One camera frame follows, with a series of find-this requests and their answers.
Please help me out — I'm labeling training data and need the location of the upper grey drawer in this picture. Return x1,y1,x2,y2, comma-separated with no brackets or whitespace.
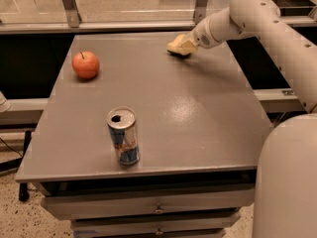
41,187,254,220

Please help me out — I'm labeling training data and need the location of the right metal railing post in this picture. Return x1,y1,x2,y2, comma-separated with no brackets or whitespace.
193,0,208,24

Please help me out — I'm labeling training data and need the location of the yellow sponge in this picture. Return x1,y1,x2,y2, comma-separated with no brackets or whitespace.
166,34,192,57

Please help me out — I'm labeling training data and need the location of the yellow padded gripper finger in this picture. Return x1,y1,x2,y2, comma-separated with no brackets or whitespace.
171,43,197,56
171,34,192,46

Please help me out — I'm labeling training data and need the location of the grey drawer cabinet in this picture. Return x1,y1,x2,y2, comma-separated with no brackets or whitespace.
15,30,275,238

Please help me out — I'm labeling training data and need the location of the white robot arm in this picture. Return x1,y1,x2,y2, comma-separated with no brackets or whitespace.
166,0,317,238

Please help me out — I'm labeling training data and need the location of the metal railing post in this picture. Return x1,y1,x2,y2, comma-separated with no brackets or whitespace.
61,0,81,28
193,0,208,24

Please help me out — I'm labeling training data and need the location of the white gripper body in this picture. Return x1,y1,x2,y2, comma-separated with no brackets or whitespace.
192,17,220,50

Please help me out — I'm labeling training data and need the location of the red apple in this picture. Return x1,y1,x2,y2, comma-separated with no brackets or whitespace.
71,51,100,79

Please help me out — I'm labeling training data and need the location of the left metal railing post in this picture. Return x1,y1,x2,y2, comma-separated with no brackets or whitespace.
61,0,81,28

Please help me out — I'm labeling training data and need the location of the grey drawer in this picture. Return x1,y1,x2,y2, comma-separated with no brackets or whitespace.
71,211,241,238
41,187,254,220

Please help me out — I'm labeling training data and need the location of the lower grey drawer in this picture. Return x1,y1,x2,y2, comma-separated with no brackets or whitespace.
71,211,241,238

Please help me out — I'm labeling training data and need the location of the silver blue energy drink can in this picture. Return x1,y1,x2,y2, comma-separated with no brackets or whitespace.
107,106,139,166

